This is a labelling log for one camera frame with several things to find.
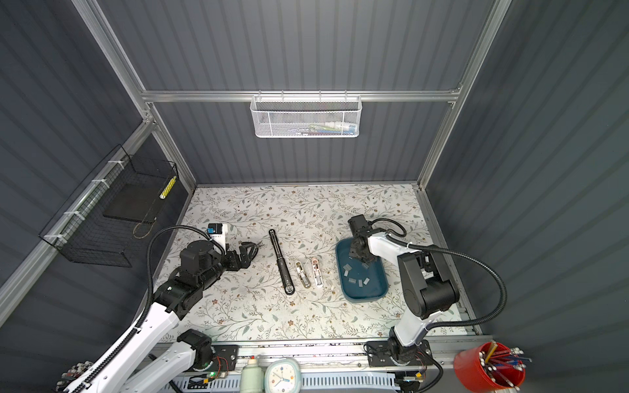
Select pink small stapler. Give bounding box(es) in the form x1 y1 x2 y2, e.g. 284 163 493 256
311 258 324 288

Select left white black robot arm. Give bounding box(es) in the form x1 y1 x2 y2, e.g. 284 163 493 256
56 224 260 392

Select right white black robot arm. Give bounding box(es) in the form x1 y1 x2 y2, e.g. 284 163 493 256
348 215 508 365

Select black pliers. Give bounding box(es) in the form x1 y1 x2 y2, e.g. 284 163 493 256
239 242 261 254

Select teal plastic tray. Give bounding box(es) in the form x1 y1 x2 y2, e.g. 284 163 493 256
335 238 389 303

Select yellow marker in basket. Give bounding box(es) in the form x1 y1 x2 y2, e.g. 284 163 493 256
159 175 177 200

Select black notebook in basket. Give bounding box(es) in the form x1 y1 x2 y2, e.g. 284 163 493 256
103 184 165 224

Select pale green glue bottle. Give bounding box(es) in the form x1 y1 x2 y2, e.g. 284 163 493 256
239 356 265 393

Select mint analog clock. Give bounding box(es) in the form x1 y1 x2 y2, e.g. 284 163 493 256
264 358 302 393

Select red pencil cup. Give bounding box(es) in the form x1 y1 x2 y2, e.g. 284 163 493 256
454 341 532 392

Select clear cup of pens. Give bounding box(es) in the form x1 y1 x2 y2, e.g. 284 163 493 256
55 361 93 392

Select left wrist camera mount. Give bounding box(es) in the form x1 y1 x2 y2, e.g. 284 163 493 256
206 223 228 253

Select black wire basket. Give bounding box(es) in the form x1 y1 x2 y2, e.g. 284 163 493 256
39 148 179 268

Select white wire mesh basket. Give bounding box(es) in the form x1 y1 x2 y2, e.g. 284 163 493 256
250 93 363 139

